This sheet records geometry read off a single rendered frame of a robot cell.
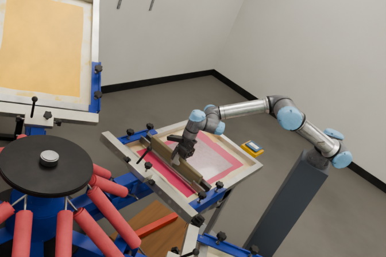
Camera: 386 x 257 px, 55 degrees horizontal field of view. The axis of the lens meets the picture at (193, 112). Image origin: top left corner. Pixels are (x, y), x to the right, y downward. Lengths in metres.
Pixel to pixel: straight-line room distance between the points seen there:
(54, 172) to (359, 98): 4.55
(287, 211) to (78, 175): 1.53
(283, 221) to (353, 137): 3.12
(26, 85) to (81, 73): 0.30
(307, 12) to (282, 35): 0.47
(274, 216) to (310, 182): 0.36
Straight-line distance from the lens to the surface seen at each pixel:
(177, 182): 2.07
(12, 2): 2.35
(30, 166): 1.37
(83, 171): 1.38
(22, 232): 1.30
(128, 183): 1.82
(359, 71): 5.36
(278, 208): 2.53
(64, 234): 1.31
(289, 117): 1.94
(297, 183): 2.41
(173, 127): 2.44
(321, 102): 5.54
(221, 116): 2.04
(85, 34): 2.32
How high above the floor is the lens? 2.22
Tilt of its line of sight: 27 degrees down
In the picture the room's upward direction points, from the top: 23 degrees clockwise
